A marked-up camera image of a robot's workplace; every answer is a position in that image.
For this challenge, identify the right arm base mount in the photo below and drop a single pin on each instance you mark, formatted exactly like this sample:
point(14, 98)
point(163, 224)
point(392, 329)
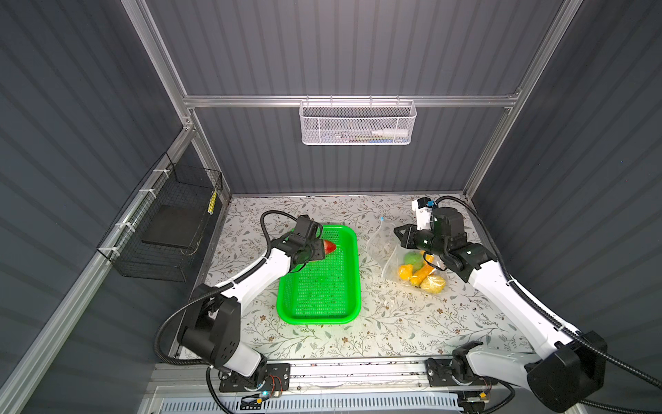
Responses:
point(447, 372)

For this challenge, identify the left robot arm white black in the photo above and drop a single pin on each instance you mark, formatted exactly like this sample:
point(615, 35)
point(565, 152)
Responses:
point(211, 324)

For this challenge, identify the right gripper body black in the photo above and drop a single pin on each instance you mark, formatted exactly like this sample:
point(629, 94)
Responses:
point(423, 241)

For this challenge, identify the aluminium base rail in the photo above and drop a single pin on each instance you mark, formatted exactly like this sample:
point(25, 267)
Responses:
point(378, 374)

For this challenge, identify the yellow tag on basket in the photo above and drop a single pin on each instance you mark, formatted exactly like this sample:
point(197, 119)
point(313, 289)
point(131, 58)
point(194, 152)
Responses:
point(212, 202)

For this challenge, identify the yellow corn piece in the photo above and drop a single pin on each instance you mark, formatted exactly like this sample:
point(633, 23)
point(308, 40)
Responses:
point(433, 284)

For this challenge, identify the clear zip top bag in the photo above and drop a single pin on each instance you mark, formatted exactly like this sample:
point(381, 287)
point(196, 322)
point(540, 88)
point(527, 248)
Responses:
point(384, 247)

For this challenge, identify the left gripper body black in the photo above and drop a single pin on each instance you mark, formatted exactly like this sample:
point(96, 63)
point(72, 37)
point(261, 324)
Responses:
point(315, 251)

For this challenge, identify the white wire wall basket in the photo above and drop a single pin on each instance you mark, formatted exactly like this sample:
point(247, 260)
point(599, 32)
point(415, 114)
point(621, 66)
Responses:
point(350, 123)

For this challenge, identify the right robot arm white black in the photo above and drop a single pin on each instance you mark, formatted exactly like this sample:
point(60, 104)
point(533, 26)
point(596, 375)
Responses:
point(564, 367)

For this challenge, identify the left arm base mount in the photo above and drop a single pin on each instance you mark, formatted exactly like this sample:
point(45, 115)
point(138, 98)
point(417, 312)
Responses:
point(271, 377)

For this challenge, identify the white tube in basket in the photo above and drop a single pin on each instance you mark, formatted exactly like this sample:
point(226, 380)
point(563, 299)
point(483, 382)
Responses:
point(391, 134)

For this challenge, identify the black wire wall basket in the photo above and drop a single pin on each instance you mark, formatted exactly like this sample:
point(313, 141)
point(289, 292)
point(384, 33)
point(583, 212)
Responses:
point(164, 233)

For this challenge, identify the green plastic basket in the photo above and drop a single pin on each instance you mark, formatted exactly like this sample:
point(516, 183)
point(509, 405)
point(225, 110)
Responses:
point(327, 291)

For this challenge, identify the orange carrot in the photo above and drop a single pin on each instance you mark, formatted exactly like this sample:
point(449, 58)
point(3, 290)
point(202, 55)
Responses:
point(421, 274)

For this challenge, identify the green apple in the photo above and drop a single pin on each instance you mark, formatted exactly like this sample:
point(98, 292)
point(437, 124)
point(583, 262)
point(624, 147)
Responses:
point(415, 258)

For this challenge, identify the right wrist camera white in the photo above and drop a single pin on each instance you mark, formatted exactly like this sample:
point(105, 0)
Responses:
point(423, 212)

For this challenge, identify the small yellow lemon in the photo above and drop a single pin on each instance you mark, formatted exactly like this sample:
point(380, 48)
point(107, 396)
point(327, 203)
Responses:
point(405, 272)

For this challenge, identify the red apple slice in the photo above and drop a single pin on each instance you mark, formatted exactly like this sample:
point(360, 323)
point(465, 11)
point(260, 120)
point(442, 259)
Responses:
point(329, 247)

